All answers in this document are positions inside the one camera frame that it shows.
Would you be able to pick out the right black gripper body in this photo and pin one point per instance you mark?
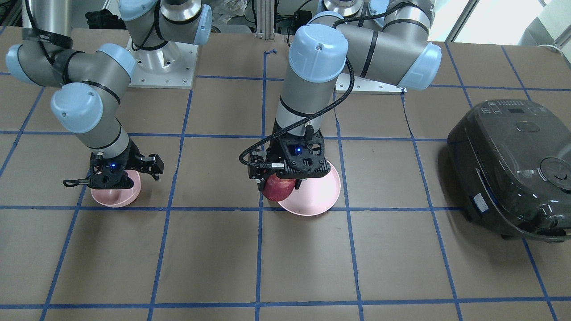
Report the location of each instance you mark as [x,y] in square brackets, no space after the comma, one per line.
[132,157]

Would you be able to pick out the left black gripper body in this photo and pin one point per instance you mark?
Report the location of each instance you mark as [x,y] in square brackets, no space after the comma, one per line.
[256,166]

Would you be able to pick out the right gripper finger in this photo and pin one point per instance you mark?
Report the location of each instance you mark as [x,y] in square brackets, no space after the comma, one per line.
[77,182]
[152,165]

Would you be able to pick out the red apple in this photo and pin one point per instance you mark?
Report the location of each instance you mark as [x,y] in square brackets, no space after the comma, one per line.
[277,189]

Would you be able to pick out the pink bowl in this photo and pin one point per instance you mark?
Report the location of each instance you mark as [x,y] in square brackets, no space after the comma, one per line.
[116,198]

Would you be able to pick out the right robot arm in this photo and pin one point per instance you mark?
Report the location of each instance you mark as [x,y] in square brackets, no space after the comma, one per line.
[91,86]

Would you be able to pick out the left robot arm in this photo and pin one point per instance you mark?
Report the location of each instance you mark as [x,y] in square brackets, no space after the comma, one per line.
[324,59]

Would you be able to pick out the pink plate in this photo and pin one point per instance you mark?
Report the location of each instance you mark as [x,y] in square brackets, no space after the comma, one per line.
[315,195]

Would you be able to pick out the dark grey rice cooker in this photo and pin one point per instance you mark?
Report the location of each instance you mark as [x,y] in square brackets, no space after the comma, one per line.
[512,158]

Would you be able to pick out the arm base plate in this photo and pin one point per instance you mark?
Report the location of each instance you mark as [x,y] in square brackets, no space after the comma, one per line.
[170,67]
[366,86]

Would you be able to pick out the aluminium frame post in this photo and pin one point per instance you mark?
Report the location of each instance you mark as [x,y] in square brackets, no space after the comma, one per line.
[265,18]

